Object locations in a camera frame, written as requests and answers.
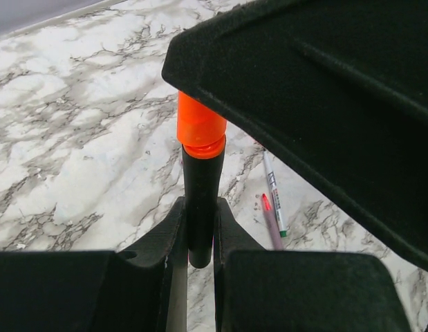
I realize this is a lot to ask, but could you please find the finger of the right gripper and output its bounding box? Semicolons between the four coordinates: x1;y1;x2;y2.
162;1;428;272

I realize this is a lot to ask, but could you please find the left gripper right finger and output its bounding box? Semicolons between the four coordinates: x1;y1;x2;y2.
214;199;411;331

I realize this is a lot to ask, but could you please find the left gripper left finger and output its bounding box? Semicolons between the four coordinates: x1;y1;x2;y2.
0;199;185;331

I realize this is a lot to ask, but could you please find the pink translucent red pen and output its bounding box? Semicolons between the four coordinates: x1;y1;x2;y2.
261;194;283;250

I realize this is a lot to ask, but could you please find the black orange highlighter marker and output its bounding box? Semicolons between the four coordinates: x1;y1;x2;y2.
183;137;226;268

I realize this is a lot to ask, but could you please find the orange highlighter cap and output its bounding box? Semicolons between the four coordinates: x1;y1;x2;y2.
176;91;227;147

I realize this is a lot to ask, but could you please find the white whiteboard marker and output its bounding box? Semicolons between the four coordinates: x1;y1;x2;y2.
263;149;287;238

